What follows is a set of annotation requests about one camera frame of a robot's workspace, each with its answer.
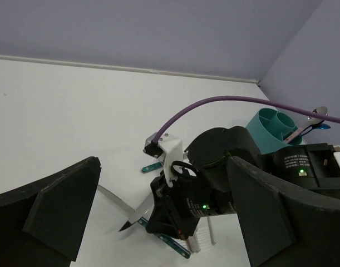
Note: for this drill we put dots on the white chopstick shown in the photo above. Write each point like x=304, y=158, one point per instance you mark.
x=211, y=231

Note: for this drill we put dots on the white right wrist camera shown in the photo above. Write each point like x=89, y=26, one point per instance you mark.
x=168, y=149

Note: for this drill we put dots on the fork with teal handle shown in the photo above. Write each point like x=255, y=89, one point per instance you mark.
x=151, y=167

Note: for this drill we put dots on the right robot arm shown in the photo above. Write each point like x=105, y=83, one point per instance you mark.
x=313, y=167

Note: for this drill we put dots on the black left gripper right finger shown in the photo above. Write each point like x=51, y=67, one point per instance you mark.
x=283, y=224

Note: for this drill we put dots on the dark purple spoon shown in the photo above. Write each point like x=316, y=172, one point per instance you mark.
x=310, y=129

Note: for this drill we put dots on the blue spoon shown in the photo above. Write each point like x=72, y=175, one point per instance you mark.
x=323, y=126

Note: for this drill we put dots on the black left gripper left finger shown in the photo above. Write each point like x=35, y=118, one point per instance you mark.
x=43, y=223

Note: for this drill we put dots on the knife with pink handle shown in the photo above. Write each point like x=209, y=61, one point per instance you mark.
x=140, y=212

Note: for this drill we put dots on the knife with teal handle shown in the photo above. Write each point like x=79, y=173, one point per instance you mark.
x=144, y=222

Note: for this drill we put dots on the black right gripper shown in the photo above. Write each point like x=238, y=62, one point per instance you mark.
x=178, y=209

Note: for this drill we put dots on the teal round utensil holder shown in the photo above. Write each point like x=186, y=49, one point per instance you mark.
x=269, y=128

